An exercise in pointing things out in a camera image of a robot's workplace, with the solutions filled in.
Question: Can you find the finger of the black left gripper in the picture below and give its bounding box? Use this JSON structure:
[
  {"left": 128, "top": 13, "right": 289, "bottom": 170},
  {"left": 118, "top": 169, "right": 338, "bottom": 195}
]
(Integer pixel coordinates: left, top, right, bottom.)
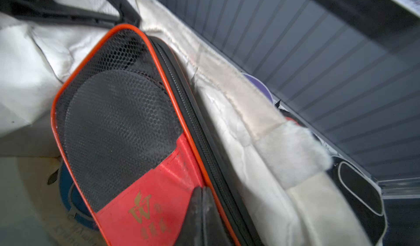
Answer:
[{"left": 1, "top": 0, "right": 141, "bottom": 29}]

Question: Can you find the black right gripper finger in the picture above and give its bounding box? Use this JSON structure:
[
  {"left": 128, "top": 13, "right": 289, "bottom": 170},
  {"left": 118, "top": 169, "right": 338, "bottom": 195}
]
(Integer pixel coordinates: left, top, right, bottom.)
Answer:
[{"left": 175, "top": 187, "right": 233, "bottom": 246}]

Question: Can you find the clear ping pong paddle set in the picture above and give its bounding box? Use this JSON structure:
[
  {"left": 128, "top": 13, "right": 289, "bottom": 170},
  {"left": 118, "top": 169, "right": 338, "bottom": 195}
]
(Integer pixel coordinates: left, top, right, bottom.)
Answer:
[{"left": 278, "top": 109, "right": 321, "bottom": 143}]

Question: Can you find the red black mesh paddle set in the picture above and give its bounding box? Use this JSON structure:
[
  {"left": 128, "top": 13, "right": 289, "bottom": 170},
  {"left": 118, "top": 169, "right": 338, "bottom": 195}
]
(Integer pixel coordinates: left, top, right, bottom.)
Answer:
[{"left": 51, "top": 25, "right": 262, "bottom": 246}]

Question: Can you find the black paddle case white piping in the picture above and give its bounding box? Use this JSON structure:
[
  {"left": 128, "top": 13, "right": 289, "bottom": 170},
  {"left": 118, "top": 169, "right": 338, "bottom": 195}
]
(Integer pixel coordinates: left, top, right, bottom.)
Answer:
[{"left": 327, "top": 156, "right": 388, "bottom": 246}]

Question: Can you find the cream canvas tote bag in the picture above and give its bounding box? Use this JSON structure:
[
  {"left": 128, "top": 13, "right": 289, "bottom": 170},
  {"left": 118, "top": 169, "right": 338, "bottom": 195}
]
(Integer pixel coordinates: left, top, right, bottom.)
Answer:
[{"left": 1, "top": 0, "right": 371, "bottom": 246}]

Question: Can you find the blue paddle case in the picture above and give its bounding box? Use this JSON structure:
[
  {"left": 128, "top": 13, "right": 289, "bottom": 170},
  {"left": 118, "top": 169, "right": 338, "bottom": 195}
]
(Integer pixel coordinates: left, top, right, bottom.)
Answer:
[{"left": 58, "top": 162, "right": 98, "bottom": 231}]

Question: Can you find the purple paddle case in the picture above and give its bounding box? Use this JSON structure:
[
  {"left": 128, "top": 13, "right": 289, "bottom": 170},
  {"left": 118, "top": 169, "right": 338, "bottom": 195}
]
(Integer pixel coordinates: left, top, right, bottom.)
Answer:
[{"left": 242, "top": 73, "right": 274, "bottom": 104}]

